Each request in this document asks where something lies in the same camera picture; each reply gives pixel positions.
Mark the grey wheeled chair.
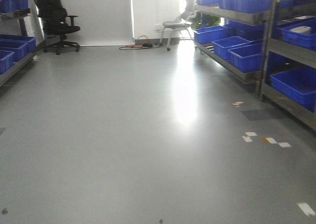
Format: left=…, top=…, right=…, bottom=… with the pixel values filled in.
left=158, top=0, right=197, bottom=51

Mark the steel rack with bins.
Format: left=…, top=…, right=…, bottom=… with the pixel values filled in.
left=194, top=0, right=271, bottom=83

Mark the steel rack right side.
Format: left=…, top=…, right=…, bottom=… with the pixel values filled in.
left=258, top=0, right=316, bottom=130

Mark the black office chair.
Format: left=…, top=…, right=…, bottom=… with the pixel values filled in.
left=34, top=0, right=80, bottom=55

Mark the steel rack left side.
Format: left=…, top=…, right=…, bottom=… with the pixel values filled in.
left=0, top=0, right=44, bottom=86

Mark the orange and black cable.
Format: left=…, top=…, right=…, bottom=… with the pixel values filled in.
left=118, top=35, right=160, bottom=50

